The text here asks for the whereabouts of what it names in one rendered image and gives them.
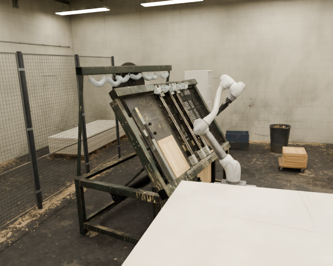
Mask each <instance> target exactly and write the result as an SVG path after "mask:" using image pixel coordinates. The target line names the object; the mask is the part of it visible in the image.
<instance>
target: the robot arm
mask: <svg viewBox="0 0 333 266"><path fill-rule="evenodd" d="M219 80H220V86H219V88H218V89H217V91H216V95H215V102H214V107H213V110H212V112H211V113H210V114H209V115H208V116H206V117H205V118H203V119H197V120H195V121H194V123H193V127H194V128H193V133H194V134H196V135H202V136H203V138H204V139H205V141H206V142H207V143H208V144H209V146H210V147H211V148H212V150H213V151H214V152H215V154H216V155H217V156H218V158H219V162H220V164H221V165H222V167H223V169H224V170H225V172H226V182H225V184H226V185H238V186H241V183H243V182H242V181H240V178H241V166H240V164H239V162H238V161H236V160H234V159H233V158H232V157H231V155H229V154H226V153H225V152H224V150H223V149H222V147H221V146H220V144H219V143H218V142H217V140H216V139H215V138H214V137H213V135H212V134H211V133H210V131H209V128H208V126H209V125H210V124H211V122H212V121H213V120H214V118H215V117H216V116H218V115H219V114H220V113H221V112H222V111H223V110H224V109H225V108H227V107H228V106H229V103H232V101H234V100H235V99H236V98H237V97H238V96H239V95H240V94H241V93H242V92H243V91H244V89H245V84H243V83H242V82H238V83H236V82H235V81H234V80H233V79H232V78H231V77H230V76H228V75H225V74H223V75H222V76H221V77H220V79H219ZM227 89H229V90H230V91H231V92H230V93H229V95H228V96H227V98H226V99H225V100H226V101H225V102H224V103H222V105H221V106H220V107H219V103H220V95H221V93H222V91H223V90H227Z"/></svg>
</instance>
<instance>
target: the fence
mask: <svg viewBox="0 0 333 266"><path fill-rule="evenodd" d="M132 110H133V112H134V113H135V115H136V117H137V119H138V121H139V123H140V125H141V126H142V128H143V130H145V131H146V133H147V135H148V136H147V137H148V139H149V141H150V143H151V145H154V146H155V148H156V151H155V152H156V154H157V156H158V158H159V160H160V161H161V163H162V165H163V167H164V169H165V170H166V172H167V174H168V176H169V178H170V180H171V181H173V180H175V179H176V178H175V176H174V174H173V172H172V170H171V168H170V167H169V165H168V163H167V161H166V160H165V158H164V156H163V154H162V152H161V151H160V149H159V147H158V145H157V143H156V141H155V140H154V139H151V137H150V135H149V133H148V131H147V130H146V128H145V126H144V124H145V121H144V119H143V118H142V117H140V116H139V113H140V112H139V111H138V112H137V111H136V108H134V109H132Z"/></svg>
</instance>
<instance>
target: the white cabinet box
mask: <svg viewBox="0 0 333 266"><path fill-rule="evenodd" d="M184 79H185V80H188V79H196V81H197V82H198V84H196V86H197V88H198V90H199V92H200V93H201V95H202V97H203V99H204V101H205V102H206V104H207V106H208V108H209V109H210V111H211V112H212V70H201V71H185V72H184Z"/></svg>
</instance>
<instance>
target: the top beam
mask: <svg viewBox="0 0 333 266"><path fill-rule="evenodd" d="M185 84H187V85H188V87H192V86H193V85H196V84H198V82H197V81H196V79H191V81H186V82H184V85H185ZM159 86H160V88H161V87H166V84H163V85H159ZM155 89H156V87H155V86H154V84H145V85H137V86H131V87H123V88H115V89H113V90H112V91H110V92H109V95H110V97H111V99H112V100H115V99H116V98H119V99H125V98H131V97H137V96H142V95H146V94H152V93H154V90H155Z"/></svg>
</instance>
